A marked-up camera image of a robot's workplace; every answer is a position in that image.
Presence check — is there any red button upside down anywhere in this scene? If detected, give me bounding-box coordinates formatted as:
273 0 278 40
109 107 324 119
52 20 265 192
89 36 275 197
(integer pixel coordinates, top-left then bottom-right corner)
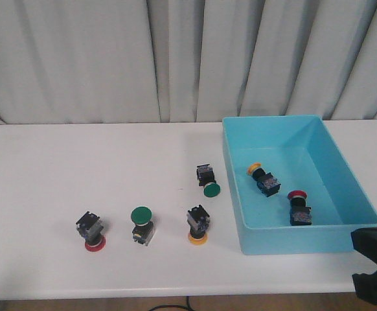
76 211 106 252

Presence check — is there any yellow button upside down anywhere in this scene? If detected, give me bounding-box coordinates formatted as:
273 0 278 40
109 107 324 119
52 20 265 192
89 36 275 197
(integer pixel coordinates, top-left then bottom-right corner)
187 205 211 246

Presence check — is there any green button lying near box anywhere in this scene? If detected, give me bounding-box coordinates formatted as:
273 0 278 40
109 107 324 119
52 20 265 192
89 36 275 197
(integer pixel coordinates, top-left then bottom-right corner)
196 164 221 198

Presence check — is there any yellow button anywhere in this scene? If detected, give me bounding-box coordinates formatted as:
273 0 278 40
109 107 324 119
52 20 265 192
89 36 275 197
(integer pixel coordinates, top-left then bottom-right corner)
247 163 281 197
187 205 211 246

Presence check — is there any green button upright front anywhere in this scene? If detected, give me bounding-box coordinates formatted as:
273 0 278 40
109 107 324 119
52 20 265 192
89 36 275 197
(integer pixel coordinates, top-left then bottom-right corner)
131 206 155 246

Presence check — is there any light blue plastic box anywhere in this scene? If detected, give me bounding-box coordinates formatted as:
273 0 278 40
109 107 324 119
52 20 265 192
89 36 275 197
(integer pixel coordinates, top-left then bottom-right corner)
222 115 377 255

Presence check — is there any red button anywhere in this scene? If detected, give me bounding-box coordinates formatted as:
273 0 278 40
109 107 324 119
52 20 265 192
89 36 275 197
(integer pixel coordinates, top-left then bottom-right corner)
76 211 106 252
288 190 312 226

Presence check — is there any black floor cable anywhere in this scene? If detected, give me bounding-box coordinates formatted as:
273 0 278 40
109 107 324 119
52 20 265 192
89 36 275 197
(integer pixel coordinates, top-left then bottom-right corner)
149 295 192 311

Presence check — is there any grey pleated curtain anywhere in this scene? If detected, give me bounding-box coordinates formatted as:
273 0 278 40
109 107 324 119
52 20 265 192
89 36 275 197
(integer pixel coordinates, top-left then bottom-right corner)
0 1 377 124

